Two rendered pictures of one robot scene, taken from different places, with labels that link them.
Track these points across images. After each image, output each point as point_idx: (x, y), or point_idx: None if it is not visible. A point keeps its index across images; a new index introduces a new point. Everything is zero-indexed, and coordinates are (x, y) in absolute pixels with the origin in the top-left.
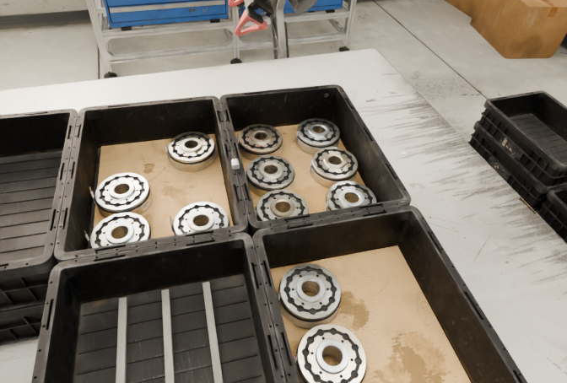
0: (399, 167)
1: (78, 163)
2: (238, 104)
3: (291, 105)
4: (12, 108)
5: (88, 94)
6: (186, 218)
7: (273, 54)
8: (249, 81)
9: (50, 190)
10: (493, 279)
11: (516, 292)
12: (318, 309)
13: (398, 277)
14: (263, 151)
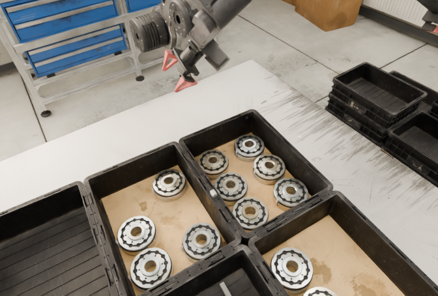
0: (300, 148)
1: (103, 225)
2: (191, 141)
3: (225, 130)
4: (5, 178)
5: (60, 150)
6: (190, 239)
7: (180, 77)
8: (175, 108)
9: (79, 246)
10: (384, 212)
11: (401, 217)
12: (302, 279)
13: (338, 238)
14: (219, 171)
